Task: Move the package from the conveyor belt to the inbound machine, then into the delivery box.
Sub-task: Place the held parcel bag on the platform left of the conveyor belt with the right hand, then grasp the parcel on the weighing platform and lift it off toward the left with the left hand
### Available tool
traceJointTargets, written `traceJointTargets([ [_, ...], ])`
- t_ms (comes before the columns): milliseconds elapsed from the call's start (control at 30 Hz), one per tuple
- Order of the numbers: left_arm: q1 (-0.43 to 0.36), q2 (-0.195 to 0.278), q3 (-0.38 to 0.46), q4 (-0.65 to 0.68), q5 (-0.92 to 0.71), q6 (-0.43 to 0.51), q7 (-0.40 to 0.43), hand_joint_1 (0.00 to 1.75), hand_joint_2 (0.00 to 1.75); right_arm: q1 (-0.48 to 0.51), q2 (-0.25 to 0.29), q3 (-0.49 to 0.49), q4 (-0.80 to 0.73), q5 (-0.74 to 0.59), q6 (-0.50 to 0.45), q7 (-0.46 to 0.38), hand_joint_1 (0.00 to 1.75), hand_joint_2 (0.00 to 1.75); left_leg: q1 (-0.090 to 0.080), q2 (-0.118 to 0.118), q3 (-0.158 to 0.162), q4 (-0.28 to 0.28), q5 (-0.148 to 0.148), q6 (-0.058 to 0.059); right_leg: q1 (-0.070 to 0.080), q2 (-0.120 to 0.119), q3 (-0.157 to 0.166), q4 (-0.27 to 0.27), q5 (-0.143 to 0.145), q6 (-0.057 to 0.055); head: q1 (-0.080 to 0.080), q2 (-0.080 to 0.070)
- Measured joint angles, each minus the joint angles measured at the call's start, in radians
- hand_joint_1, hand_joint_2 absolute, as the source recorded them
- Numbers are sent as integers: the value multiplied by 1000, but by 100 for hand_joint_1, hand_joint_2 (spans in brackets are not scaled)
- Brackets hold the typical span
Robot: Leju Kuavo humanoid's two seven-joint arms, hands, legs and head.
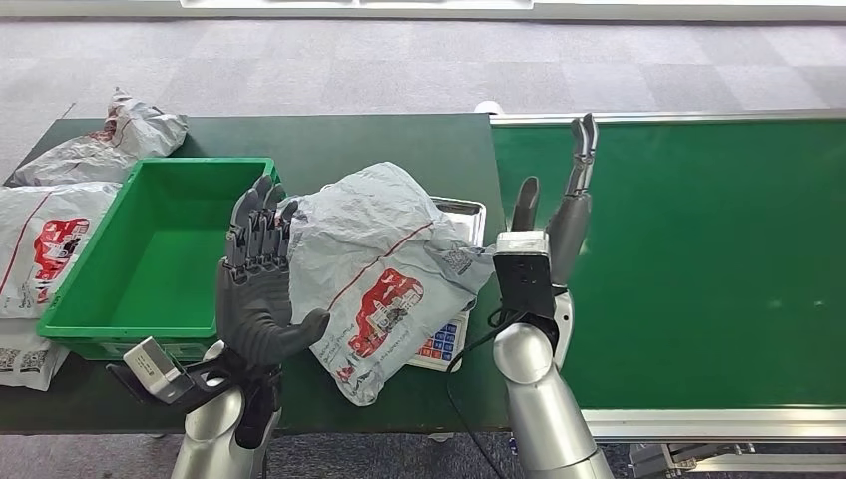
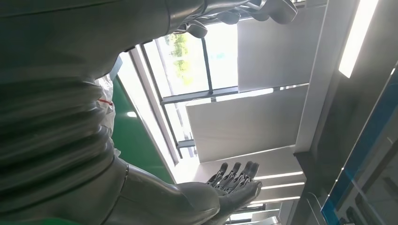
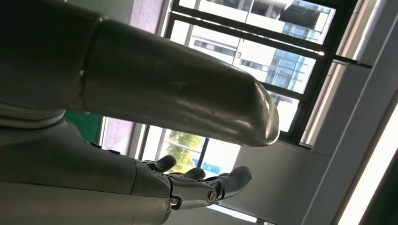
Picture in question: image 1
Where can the grey package with red print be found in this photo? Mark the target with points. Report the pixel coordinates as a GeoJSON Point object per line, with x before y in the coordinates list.
{"type": "Point", "coordinates": [370, 251]}

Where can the white conveyor roller end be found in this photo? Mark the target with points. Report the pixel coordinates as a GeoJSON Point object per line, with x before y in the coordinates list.
{"type": "Point", "coordinates": [489, 107]}

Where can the dark green table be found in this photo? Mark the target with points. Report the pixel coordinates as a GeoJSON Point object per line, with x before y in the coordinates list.
{"type": "Point", "coordinates": [396, 142]}

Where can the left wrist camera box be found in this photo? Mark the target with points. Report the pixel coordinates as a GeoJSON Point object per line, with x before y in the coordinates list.
{"type": "Point", "coordinates": [149, 367]}

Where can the white package with QR codes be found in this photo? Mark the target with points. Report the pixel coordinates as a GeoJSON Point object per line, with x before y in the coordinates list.
{"type": "Point", "coordinates": [26, 360]}

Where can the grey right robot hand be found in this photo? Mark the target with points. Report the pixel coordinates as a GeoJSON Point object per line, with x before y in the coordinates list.
{"type": "Point", "coordinates": [568, 231]}

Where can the white electronic scale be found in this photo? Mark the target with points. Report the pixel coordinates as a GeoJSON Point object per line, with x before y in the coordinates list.
{"type": "Point", "coordinates": [443, 347]}

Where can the silver conveyor frame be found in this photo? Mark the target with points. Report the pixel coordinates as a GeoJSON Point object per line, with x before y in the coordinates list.
{"type": "Point", "coordinates": [694, 423]}

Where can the green plastic bin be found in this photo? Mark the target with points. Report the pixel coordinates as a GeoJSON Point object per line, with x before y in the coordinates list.
{"type": "Point", "coordinates": [152, 264]}

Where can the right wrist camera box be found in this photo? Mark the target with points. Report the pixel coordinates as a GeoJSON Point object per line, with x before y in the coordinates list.
{"type": "Point", "coordinates": [522, 278]}

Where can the crumpled grey package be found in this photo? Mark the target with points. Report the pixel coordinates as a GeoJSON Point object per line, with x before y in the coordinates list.
{"type": "Point", "coordinates": [86, 158]}

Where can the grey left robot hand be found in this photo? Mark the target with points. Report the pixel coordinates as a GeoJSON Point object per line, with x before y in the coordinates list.
{"type": "Point", "coordinates": [254, 311]}

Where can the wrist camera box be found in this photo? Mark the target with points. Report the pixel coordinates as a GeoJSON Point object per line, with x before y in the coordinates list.
{"type": "Point", "coordinates": [149, 367]}
{"type": "Point", "coordinates": [522, 278]}

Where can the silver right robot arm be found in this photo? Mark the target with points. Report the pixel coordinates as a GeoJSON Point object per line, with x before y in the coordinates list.
{"type": "Point", "coordinates": [542, 410]}

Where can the flat grey package red print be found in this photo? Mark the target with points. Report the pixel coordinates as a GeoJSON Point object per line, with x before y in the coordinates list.
{"type": "Point", "coordinates": [40, 251]}

